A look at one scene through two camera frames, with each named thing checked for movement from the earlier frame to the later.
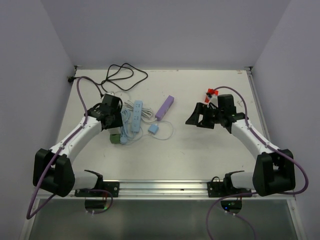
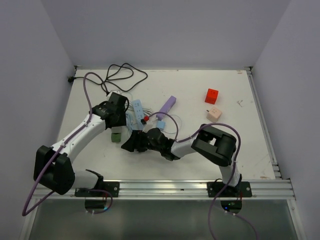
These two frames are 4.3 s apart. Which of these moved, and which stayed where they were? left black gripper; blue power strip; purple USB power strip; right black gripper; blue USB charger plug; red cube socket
Moved: right black gripper; blue USB charger plug
Stayed: red cube socket; left black gripper; purple USB power strip; blue power strip
